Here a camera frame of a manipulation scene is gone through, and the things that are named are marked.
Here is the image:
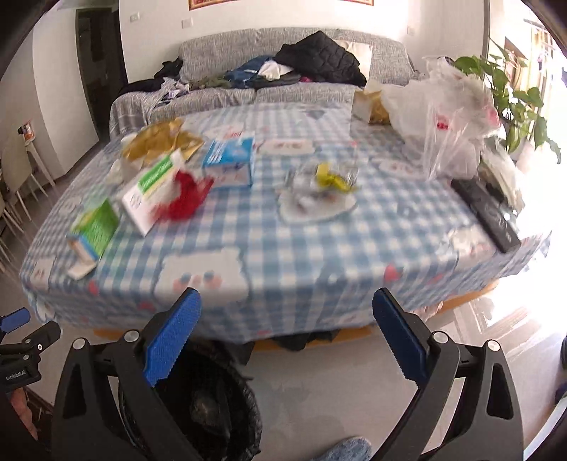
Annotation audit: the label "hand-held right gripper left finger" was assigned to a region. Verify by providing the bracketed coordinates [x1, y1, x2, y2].
[50, 287, 218, 461]

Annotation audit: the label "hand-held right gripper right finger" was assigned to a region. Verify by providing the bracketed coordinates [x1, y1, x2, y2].
[372, 287, 526, 461]

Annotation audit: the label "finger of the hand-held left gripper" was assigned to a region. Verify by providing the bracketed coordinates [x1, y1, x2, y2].
[0, 307, 32, 332]
[0, 320, 62, 356]

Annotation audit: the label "black trash bin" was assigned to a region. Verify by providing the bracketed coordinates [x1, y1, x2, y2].
[117, 341, 263, 461]

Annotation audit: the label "red mesh net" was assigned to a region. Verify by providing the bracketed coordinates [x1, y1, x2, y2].
[153, 171, 213, 221]

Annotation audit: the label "green and white box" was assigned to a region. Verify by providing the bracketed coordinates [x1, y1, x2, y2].
[122, 153, 187, 235]

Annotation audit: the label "blue and white box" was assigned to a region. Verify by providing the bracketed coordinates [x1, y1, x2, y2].
[203, 137, 257, 189]

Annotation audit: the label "gold snack bag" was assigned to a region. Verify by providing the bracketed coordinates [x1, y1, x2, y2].
[122, 119, 204, 166]

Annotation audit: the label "person's left hand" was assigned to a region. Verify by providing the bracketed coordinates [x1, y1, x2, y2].
[8, 389, 36, 439]

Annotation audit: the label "small white paper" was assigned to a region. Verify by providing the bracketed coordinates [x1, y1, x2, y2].
[66, 261, 96, 280]

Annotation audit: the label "dark cloth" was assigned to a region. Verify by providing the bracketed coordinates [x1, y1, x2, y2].
[272, 330, 338, 354]

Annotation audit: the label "white chairs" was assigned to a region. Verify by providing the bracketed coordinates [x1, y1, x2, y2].
[0, 151, 35, 267]

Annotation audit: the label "small green box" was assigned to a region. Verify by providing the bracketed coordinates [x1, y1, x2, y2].
[66, 197, 121, 262]

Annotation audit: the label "grey slipper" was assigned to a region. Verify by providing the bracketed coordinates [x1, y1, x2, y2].
[316, 437, 373, 461]

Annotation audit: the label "blue checked bear tablecloth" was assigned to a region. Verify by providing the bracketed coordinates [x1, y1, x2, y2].
[20, 104, 552, 344]

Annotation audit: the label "black remote control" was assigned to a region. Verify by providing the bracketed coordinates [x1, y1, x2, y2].
[451, 177, 521, 253]

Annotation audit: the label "white side table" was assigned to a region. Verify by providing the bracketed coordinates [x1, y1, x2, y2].
[18, 120, 56, 188]

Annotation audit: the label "clear wrapper with yellow piece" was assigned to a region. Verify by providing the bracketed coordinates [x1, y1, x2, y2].
[283, 157, 361, 196]

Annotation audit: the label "clear plastic bag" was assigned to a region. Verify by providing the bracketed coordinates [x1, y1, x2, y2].
[421, 55, 501, 180]

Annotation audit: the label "white plastic bag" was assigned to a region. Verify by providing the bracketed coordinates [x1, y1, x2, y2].
[381, 80, 444, 134]

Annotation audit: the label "grey covered sofa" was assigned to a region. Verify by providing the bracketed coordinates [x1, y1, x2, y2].
[108, 27, 417, 138]

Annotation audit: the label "patterned cloth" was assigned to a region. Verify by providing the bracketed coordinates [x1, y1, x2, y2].
[155, 77, 192, 104]

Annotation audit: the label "olive green clothing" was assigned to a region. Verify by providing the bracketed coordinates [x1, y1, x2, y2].
[190, 75, 231, 88]

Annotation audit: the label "dark door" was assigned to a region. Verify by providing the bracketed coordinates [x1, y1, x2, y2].
[75, 8, 127, 134]

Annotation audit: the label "black clothing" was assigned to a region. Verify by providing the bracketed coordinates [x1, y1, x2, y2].
[119, 57, 184, 96]

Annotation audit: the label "green potted plant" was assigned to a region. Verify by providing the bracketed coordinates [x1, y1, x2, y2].
[454, 40, 561, 156]

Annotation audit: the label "blue clothing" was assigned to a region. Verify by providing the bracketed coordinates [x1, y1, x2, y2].
[224, 55, 275, 88]

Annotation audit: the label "white pillow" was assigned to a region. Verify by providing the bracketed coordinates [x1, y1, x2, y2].
[332, 39, 374, 76]

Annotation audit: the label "white cloth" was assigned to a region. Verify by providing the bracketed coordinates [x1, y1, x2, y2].
[259, 61, 293, 80]

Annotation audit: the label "black quilted jacket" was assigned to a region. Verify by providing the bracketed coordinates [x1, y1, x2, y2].
[275, 31, 368, 87]

